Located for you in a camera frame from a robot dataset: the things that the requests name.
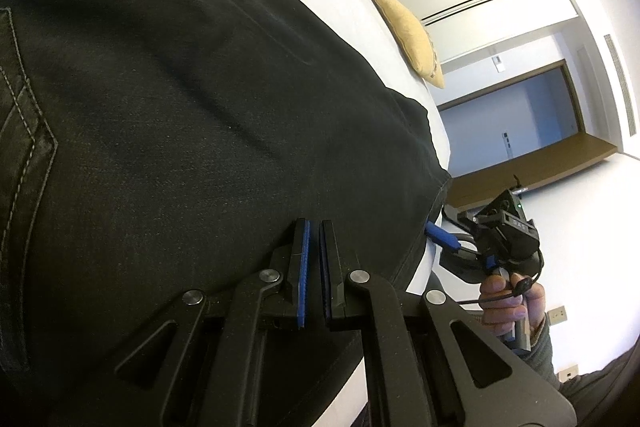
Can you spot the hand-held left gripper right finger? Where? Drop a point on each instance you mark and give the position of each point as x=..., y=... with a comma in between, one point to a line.
x=325, y=274

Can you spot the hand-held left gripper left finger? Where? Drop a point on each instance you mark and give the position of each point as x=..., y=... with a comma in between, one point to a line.
x=300, y=272

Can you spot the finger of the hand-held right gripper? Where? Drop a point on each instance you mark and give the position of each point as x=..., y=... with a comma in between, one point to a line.
x=442, y=239

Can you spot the black pants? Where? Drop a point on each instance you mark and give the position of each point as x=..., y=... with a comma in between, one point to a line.
x=200, y=107

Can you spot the person's right forearm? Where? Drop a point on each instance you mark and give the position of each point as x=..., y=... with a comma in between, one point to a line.
x=542, y=352

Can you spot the person's right hand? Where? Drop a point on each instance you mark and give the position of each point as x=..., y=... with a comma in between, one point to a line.
x=500, y=302

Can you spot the person's leg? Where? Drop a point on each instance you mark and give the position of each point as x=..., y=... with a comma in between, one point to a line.
x=605, y=387

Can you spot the yellow pillow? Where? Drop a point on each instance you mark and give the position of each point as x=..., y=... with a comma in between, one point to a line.
x=410, y=32

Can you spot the white wall socket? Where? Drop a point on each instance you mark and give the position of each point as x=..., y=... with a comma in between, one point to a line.
x=558, y=314
x=568, y=371

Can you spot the white wall switch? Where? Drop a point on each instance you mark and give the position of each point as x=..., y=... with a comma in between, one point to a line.
x=498, y=64

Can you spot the wooden door frame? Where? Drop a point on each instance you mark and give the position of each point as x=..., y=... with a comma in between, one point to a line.
x=565, y=72

